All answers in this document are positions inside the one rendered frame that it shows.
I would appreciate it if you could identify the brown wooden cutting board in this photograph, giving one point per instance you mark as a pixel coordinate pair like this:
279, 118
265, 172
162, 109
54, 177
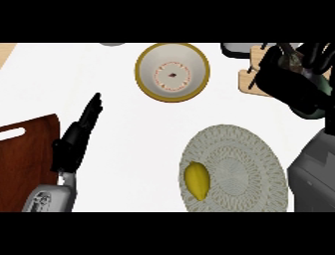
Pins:
17, 166

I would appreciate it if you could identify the yellow mango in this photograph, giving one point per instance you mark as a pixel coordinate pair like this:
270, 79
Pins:
197, 181

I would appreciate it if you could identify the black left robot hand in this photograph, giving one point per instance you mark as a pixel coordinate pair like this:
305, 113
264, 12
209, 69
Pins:
74, 139

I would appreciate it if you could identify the round pale woven placemat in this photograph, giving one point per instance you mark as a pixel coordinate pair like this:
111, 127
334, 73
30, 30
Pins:
245, 172

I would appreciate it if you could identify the small grey round object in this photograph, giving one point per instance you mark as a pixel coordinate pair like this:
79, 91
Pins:
113, 44

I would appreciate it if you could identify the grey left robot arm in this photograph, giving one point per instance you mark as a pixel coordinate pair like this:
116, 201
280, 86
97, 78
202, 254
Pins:
48, 199

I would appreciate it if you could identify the pale grey dark-rimmed dish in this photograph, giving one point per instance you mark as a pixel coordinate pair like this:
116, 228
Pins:
239, 49

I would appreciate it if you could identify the white bowl with yellow rim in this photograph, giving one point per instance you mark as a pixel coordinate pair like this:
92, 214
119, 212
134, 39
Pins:
172, 73

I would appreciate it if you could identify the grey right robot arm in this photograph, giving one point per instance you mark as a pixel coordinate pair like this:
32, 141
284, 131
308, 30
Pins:
323, 179

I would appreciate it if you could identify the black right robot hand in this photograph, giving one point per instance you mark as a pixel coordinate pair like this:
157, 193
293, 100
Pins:
286, 84

